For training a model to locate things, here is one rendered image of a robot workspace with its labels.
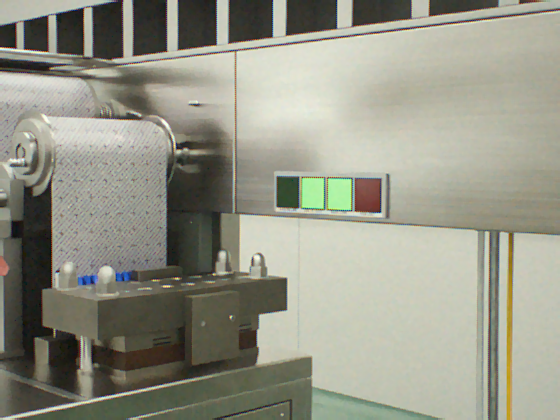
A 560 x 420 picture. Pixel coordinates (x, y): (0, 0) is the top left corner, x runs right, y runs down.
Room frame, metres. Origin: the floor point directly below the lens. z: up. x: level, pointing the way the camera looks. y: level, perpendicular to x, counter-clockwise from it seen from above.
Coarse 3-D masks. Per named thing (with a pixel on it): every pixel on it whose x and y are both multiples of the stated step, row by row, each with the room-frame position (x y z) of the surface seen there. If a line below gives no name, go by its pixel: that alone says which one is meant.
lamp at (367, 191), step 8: (360, 184) 1.45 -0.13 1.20; (368, 184) 1.44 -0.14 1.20; (376, 184) 1.43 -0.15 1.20; (360, 192) 1.45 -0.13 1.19; (368, 192) 1.44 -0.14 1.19; (376, 192) 1.43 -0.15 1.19; (360, 200) 1.45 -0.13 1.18; (368, 200) 1.44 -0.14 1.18; (376, 200) 1.43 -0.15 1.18; (360, 208) 1.45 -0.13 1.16; (368, 208) 1.44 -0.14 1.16; (376, 208) 1.43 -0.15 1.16
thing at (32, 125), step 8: (24, 120) 1.56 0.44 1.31; (32, 120) 1.54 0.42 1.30; (16, 128) 1.58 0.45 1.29; (24, 128) 1.56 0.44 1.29; (32, 128) 1.54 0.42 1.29; (40, 128) 1.53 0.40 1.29; (40, 136) 1.52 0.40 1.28; (40, 144) 1.52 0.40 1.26; (40, 152) 1.52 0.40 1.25; (48, 152) 1.52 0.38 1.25; (168, 152) 1.69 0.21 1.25; (40, 160) 1.52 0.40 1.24; (48, 160) 1.52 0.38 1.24; (40, 168) 1.52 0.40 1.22; (16, 176) 1.58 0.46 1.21; (24, 176) 1.56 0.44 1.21; (32, 176) 1.54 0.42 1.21; (40, 176) 1.53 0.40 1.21; (24, 184) 1.56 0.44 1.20; (32, 184) 1.54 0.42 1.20
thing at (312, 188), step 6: (306, 180) 1.54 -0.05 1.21; (312, 180) 1.53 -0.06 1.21; (318, 180) 1.52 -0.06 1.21; (306, 186) 1.54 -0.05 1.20; (312, 186) 1.53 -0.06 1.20; (318, 186) 1.52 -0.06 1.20; (306, 192) 1.54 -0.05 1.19; (312, 192) 1.53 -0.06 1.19; (318, 192) 1.52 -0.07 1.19; (306, 198) 1.54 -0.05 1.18; (312, 198) 1.53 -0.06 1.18; (318, 198) 1.52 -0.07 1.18; (306, 204) 1.54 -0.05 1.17; (312, 204) 1.53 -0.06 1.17; (318, 204) 1.52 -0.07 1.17
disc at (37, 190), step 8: (32, 112) 1.56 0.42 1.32; (40, 112) 1.54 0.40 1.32; (40, 120) 1.54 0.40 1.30; (48, 120) 1.53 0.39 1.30; (48, 128) 1.52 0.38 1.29; (48, 136) 1.52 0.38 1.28; (48, 144) 1.52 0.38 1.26; (48, 168) 1.52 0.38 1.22; (48, 176) 1.52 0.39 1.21; (40, 184) 1.54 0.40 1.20; (48, 184) 1.53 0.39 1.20; (24, 192) 1.58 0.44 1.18; (32, 192) 1.56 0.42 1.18; (40, 192) 1.54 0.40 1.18
